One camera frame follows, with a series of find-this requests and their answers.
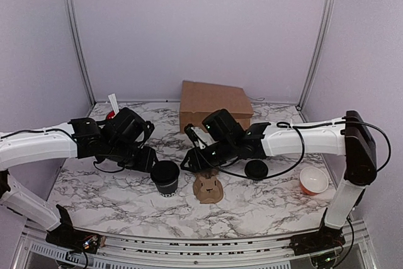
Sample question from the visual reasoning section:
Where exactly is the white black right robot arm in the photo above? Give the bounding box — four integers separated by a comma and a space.
180, 109, 381, 256

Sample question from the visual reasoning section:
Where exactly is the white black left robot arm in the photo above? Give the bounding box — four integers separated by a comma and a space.
1, 115, 156, 254

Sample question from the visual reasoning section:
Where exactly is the black plastic cup lid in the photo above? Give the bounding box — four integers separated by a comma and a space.
244, 159, 268, 181
150, 160, 179, 185

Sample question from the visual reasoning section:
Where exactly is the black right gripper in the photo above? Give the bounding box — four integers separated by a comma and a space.
179, 138, 236, 174

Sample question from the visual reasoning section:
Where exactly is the brown pulp cup carrier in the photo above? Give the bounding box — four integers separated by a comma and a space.
193, 169, 224, 204

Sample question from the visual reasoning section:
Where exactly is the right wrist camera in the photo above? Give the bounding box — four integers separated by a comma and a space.
184, 108, 246, 149

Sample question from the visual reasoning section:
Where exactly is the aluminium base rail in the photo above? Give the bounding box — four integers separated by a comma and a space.
11, 220, 380, 268

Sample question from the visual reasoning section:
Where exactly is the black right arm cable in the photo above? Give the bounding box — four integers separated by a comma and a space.
201, 120, 393, 180

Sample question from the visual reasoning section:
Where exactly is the aluminium frame post right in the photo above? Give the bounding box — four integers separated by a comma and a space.
297, 0, 335, 111

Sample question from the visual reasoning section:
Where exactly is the aluminium frame post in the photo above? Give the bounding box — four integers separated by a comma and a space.
64, 0, 96, 107
297, 0, 335, 111

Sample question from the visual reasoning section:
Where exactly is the aluminium frame post left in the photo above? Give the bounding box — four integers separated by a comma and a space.
64, 0, 96, 107

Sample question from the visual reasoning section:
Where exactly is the orange white bowl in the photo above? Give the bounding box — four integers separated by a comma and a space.
299, 166, 329, 195

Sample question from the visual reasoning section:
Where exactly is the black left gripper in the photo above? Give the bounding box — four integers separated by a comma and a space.
105, 140, 159, 174

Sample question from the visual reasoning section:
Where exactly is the red cylindrical container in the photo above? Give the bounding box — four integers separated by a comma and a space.
106, 111, 115, 120

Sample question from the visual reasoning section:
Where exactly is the brown cardboard box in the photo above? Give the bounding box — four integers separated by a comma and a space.
179, 81, 254, 134

